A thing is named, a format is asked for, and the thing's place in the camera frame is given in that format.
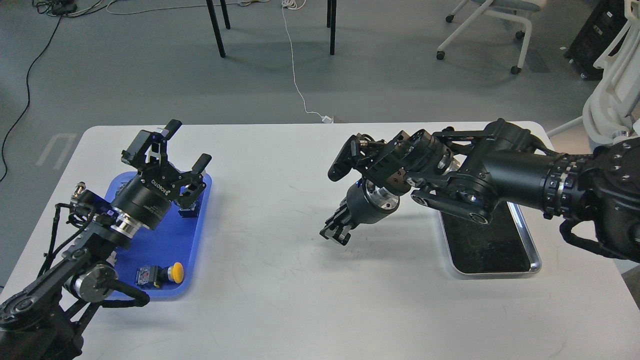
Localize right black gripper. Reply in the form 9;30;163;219
320;178;400;246

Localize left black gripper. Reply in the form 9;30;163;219
110;119;212;230

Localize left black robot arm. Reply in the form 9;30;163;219
1;120;211;360

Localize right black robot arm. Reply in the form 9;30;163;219
320;118;640;262

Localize blue plastic tray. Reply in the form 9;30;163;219
114;174;212;301

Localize metal tray with black mat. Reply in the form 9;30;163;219
439;202;542;280

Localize black table legs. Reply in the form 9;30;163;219
206;0;337;58

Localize white chair with castors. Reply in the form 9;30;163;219
436;0;543;75

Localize black box on floor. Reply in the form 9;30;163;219
564;0;627;81

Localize red push button switch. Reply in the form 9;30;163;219
178;199;201;218

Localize yellow push button switch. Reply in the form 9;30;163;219
134;262;185;289

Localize black cable on floor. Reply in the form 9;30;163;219
0;0;121;184

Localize white cable on floor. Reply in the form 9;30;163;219
240;0;335;124

